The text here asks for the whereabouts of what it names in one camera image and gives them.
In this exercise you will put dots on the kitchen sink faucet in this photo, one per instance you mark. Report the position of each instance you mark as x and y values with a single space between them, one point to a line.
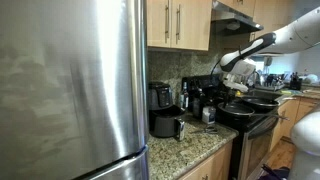
258 78

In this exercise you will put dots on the far upper wooden cabinets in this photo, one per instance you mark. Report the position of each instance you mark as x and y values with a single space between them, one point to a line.
271 14

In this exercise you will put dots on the near black frying pan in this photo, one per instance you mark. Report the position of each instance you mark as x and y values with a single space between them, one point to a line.
244 112

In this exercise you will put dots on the black knife block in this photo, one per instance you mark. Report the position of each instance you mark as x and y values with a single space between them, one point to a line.
295 81

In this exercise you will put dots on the black scissors on counter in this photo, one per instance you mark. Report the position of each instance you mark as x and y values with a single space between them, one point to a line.
208 130

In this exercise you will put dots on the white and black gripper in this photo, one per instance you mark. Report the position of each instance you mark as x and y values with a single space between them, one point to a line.
238 75

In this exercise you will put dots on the far lower wooden cabinets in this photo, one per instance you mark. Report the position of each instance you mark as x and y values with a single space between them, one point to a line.
294 108

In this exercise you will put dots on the far black frying pan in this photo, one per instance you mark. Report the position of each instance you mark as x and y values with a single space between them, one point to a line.
263 103

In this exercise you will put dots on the stainless steel refrigerator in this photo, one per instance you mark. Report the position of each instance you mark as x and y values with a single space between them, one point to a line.
73 90

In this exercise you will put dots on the clear glass bottle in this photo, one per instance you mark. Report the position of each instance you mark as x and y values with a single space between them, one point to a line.
184 97

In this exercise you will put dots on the stainless range hood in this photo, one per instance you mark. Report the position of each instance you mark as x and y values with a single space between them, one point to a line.
232 17

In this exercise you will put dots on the dark glass bottle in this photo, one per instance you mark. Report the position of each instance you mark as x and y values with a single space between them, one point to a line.
199 99

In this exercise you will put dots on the white salt container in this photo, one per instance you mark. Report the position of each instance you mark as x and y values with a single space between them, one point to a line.
208 114

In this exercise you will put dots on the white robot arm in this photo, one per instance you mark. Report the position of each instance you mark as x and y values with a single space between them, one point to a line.
299 35

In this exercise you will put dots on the black frying pan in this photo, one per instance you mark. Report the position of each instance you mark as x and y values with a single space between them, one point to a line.
244 112
263 103

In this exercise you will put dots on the wooden cabinets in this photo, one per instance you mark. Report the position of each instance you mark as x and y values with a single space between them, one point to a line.
271 14
294 108

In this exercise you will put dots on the black electric stove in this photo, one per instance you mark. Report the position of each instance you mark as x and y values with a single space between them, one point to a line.
251 146

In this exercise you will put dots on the lower wooden counter cabinet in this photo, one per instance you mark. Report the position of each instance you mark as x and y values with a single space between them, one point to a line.
215 167

